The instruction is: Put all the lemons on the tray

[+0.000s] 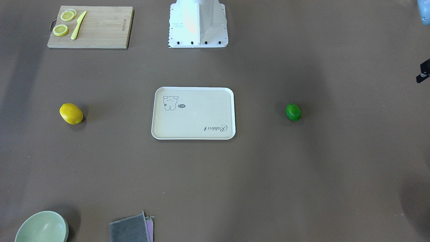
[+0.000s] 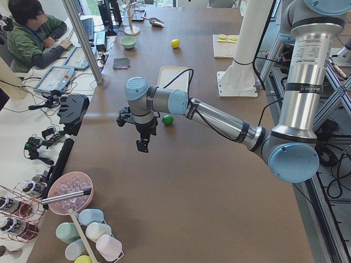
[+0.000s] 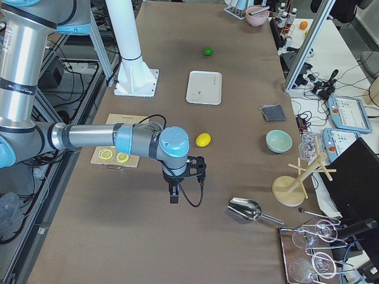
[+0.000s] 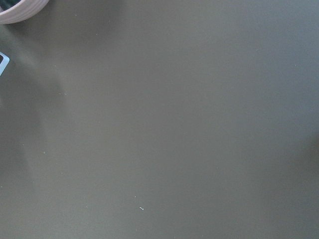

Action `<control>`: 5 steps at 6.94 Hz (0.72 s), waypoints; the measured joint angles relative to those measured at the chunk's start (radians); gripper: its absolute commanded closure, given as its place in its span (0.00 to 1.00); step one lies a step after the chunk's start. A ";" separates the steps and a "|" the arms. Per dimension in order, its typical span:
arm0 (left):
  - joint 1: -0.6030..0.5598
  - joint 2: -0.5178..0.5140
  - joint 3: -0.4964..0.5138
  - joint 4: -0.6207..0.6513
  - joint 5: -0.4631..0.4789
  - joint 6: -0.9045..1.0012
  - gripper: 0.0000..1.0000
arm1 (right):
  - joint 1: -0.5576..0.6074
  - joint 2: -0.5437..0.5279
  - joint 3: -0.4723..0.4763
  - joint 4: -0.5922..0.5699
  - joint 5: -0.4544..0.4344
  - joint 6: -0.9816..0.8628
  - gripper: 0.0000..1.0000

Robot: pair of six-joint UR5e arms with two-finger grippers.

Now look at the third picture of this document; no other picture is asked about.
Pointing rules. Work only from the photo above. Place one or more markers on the black monitor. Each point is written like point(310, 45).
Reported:
point(354, 188)

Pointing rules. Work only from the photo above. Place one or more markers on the steel scoop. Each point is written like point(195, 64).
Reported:
point(249, 210)

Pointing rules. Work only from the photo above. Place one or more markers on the green lime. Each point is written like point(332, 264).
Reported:
point(208, 51)

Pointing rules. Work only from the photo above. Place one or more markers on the orange fruit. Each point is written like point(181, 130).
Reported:
point(303, 25)

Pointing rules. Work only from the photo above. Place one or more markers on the wire glass rack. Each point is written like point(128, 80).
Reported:
point(307, 252)

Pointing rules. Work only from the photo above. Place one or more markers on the lower teach pendant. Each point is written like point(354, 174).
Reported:
point(336, 141)

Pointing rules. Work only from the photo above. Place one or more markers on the teach pendant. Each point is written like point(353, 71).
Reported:
point(336, 141)
point(349, 114)

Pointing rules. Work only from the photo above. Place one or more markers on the black camera bracket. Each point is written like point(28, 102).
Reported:
point(196, 167)

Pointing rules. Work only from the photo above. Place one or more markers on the lemon slice right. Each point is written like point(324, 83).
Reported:
point(122, 158)

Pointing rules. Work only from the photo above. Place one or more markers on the grey folded cloth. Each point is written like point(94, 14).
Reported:
point(273, 113)

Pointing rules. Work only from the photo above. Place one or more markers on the lemon slice left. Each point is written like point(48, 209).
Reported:
point(105, 154)

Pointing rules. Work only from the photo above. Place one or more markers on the mint green bowl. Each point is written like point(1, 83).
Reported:
point(278, 141)

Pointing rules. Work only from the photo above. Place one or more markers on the yellow lemon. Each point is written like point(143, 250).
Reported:
point(203, 140)

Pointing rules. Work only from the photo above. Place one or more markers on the lemon slice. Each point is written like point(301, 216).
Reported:
point(105, 154)
point(122, 158)

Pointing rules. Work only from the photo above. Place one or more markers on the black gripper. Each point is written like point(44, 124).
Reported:
point(170, 179)

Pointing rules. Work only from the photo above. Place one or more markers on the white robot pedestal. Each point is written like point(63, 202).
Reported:
point(134, 78)

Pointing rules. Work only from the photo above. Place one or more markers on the cream rabbit tray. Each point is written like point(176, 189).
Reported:
point(204, 88)

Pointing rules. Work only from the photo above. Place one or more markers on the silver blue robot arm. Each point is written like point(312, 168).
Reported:
point(28, 25)

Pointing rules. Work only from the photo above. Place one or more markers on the clear plastic container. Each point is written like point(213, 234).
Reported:
point(307, 147)

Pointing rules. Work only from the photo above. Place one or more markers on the aluminium frame post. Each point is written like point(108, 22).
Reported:
point(315, 28)

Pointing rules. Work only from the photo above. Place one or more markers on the upper teach pendant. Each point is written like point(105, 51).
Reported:
point(349, 114)

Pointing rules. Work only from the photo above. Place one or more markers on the pink bowl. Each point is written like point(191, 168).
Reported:
point(256, 16)

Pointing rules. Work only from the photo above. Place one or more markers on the wooden mug tree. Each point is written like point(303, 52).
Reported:
point(290, 191)

